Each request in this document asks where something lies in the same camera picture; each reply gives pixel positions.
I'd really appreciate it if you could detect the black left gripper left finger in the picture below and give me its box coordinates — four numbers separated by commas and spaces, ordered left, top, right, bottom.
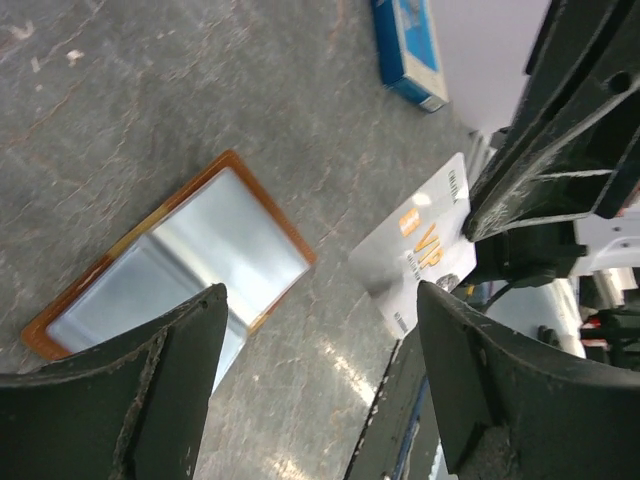
1, 284, 228, 479

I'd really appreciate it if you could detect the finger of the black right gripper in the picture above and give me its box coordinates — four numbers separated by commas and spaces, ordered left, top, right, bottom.
344, 331, 442, 479
463, 1, 639, 242

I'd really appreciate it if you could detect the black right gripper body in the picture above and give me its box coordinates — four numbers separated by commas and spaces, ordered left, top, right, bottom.
473, 221, 588, 288

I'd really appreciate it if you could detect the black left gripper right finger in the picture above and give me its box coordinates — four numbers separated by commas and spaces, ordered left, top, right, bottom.
417, 281, 639, 479

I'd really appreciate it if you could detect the white VIP card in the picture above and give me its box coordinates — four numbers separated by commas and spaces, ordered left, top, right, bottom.
348, 152, 476, 340

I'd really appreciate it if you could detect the brown leather card holder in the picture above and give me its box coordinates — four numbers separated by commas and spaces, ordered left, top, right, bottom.
21, 150, 316, 381

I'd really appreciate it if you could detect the blue razor box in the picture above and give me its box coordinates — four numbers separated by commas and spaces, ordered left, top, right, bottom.
371, 0, 449, 113

